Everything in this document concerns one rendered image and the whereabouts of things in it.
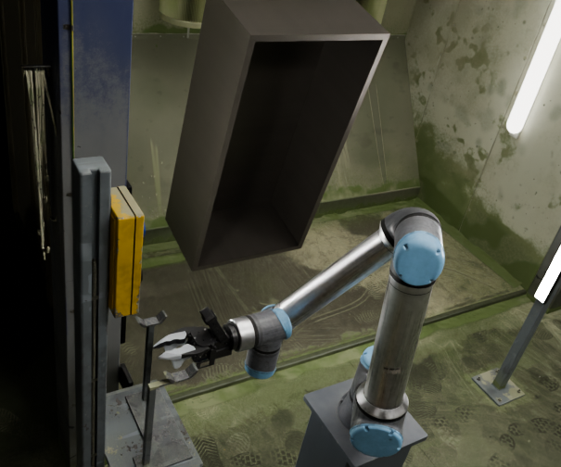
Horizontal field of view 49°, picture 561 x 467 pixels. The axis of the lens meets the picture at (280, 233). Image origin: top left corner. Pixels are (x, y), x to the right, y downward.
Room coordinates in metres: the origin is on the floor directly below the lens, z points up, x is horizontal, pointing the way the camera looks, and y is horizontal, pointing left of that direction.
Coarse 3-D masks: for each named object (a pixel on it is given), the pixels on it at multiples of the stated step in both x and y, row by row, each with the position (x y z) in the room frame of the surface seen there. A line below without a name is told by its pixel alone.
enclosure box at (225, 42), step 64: (256, 0) 2.29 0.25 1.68; (320, 0) 2.47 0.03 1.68; (256, 64) 2.53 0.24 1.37; (320, 64) 2.70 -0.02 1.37; (192, 128) 2.33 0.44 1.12; (256, 128) 2.64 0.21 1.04; (320, 128) 2.63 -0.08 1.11; (192, 192) 2.29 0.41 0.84; (256, 192) 2.78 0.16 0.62; (320, 192) 2.51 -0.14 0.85; (192, 256) 2.24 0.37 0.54; (256, 256) 2.43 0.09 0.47
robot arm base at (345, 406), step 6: (342, 396) 1.47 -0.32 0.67; (348, 396) 1.43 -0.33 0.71; (342, 402) 1.43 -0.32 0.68; (348, 402) 1.41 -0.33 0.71; (342, 408) 1.41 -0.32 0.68; (348, 408) 1.40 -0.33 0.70; (342, 414) 1.39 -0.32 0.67; (348, 414) 1.38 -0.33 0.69; (342, 420) 1.38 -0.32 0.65; (348, 420) 1.37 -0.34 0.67; (348, 426) 1.36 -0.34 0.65
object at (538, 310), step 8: (560, 280) 2.36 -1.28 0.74; (552, 296) 2.36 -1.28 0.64; (536, 304) 2.38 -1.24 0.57; (536, 312) 2.36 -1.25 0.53; (544, 312) 2.37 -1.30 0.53; (528, 320) 2.38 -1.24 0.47; (536, 320) 2.35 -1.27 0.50; (528, 328) 2.36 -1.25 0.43; (536, 328) 2.37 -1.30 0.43; (520, 336) 2.37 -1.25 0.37; (528, 336) 2.35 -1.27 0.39; (520, 344) 2.36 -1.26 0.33; (528, 344) 2.37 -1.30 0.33; (512, 352) 2.37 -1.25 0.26; (520, 352) 2.36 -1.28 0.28; (504, 360) 2.38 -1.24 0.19; (512, 360) 2.36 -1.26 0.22; (504, 368) 2.37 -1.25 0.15; (512, 368) 2.36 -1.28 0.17; (496, 376) 2.38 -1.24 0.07; (504, 376) 2.35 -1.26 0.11; (496, 384) 2.37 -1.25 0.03; (504, 384) 2.36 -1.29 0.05
